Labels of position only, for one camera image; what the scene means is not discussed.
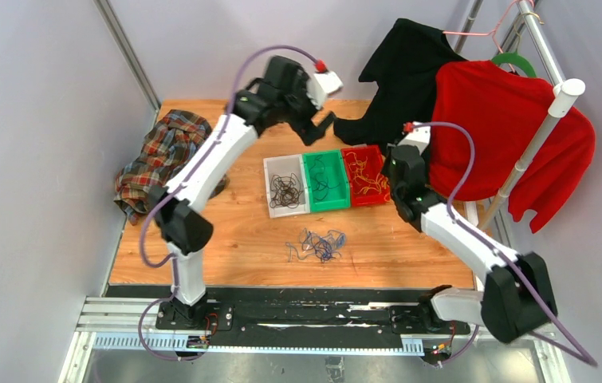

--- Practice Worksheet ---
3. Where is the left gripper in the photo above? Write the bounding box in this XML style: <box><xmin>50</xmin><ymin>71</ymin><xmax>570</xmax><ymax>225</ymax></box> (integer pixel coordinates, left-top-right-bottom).
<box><xmin>280</xmin><ymin>74</ymin><xmax>338</xmax><ymax>146</ymax></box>

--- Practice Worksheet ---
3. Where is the yellow cable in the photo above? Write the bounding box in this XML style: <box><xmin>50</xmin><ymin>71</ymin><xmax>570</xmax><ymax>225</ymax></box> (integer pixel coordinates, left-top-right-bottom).
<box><xmin>344</xmin><ymin>150</ymin><xmax>391</xmax><ymax>198</ymax></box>

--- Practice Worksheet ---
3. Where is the black cable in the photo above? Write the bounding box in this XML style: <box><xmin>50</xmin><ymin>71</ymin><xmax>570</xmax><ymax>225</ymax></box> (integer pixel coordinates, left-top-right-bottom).
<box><xmin>269</xmin><ymin>173</ymin><xmax>306</xmax><ymax>209</ymax></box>

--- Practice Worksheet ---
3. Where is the blue cable tangle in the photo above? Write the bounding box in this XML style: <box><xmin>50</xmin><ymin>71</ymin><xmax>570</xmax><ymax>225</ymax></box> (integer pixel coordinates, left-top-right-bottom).
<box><xmin>285</xmin><ymin>228</ymin><xmax>348</xmax><ymax>264</ymax></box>

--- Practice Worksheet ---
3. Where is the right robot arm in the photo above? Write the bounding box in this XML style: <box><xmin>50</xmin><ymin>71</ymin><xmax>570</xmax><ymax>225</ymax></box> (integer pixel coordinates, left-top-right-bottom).
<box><xmin>381</xmin><ymin>145</ymin><xmax>557</xmax><ymax>343</ymax></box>

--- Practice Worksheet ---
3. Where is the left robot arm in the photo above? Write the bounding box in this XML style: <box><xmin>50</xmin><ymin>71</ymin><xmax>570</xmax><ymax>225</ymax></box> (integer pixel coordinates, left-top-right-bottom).
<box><xmin>148</xmin><ymin>56</ymin><xmax>343</xmax><ymax>330</ymax></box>

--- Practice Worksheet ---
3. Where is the red plastic bin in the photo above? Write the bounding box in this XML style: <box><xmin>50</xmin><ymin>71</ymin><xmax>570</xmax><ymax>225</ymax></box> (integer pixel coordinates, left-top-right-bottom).
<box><xmin>340</xmin><ymin>145</ymin><xmax>390</xmax><ymax>207</ymax></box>

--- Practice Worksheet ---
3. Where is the green plastic bin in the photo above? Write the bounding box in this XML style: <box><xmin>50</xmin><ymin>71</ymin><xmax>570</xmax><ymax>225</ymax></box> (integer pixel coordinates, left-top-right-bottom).
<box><xmin>302</xmin><ymin>150</ymin><xmax>351</xmax><ymax>212</ymax></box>

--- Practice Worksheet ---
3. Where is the white plastic bin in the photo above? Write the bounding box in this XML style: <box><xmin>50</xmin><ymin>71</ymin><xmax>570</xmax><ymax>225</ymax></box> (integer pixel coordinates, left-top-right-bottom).
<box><xmin>263</xmin><ymin>154</ymin><xmax>310</xmax><ymax>219</ymax></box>

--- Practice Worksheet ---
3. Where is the red sweater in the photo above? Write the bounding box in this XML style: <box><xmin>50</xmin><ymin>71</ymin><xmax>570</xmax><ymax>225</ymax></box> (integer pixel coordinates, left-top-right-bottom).
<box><xmin>431</xmin><ymin>61</ymin><xmax>596</xmax><ymax>232</ymax></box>

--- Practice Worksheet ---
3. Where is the black shirt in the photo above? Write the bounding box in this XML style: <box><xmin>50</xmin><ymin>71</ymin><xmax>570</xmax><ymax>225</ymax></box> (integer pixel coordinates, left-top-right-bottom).
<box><xmin>333</xmin><ymin>18</ymin><xmax>466</xmax><ymax>154</ymax></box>

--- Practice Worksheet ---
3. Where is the plaid flannel shirt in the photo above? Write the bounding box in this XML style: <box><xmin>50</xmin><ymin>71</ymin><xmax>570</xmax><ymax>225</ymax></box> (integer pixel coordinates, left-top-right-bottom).
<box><xmin>113</xmin><ymin>109</ymin><xmax>212</xmax><ymax>225</ymax></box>

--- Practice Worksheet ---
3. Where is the green clothes hanger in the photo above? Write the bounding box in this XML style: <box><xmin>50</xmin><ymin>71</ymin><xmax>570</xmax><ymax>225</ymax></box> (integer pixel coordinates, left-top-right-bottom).
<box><xmin>491</xmin><ymin>52</ymin><xmax>537</xmax><ymax>78</ymax></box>

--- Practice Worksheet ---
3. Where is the pink clothes hanger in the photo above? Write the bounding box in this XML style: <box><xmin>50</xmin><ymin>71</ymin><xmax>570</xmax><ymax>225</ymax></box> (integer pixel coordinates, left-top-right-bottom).
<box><xmin>443</xmin><ymin>1</ymin><xmax>545</xmax><ymax>54</ymax></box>

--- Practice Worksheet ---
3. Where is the white clothes rack pole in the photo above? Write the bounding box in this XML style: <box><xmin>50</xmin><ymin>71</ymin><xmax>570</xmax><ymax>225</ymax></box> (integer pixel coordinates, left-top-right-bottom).
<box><xmin>477</xmin><ymin>1</ymin><xmax>586</xmax><ymax>230</ymax></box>

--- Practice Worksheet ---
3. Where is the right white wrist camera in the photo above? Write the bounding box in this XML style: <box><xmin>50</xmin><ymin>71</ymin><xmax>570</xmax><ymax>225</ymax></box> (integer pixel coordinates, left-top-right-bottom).
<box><xmin>398</xmin><ymin>126</ymin><xmax>431</xmax><ymax>154</ymax></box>

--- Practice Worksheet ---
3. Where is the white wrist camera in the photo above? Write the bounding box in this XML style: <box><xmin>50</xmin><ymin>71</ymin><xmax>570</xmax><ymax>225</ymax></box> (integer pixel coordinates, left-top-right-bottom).
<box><xmin>307</xmin><ymin>71</ymin><xmax>344</xmax><ymax>109</ymax></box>
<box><xmin>398</xmin><ymin>126</ymin><xmax>431</xmax><ymax>154</ymax></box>

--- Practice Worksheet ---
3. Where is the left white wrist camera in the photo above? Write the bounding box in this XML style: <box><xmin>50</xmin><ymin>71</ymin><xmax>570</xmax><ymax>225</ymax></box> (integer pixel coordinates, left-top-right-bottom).
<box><xmin>307</xmin><ymin>71</ymin><xmax>344</xmax><ymax>109</ymax></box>

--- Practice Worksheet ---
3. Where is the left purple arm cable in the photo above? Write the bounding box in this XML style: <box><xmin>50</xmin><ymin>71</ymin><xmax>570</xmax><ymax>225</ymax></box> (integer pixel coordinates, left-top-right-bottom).
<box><xmin>137</xmin><ymin>45</ymin><xmax>328</xmax><ymax>363</ymax></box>

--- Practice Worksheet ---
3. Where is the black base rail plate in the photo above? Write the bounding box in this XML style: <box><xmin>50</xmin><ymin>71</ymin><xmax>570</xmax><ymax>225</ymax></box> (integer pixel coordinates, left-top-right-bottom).
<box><xmin>155</xmin><ymin>287</ymin><xmax>471</xmax><ymax>349</ymax></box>

